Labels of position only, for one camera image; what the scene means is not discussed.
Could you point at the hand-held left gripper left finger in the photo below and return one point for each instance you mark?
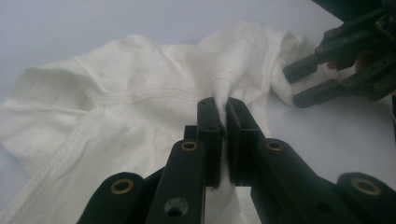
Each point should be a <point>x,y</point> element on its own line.
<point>193,174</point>

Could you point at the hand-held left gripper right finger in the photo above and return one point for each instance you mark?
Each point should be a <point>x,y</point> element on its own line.
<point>267,174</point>

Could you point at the white baby romper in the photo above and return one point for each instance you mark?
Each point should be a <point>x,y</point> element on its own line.
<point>124,109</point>

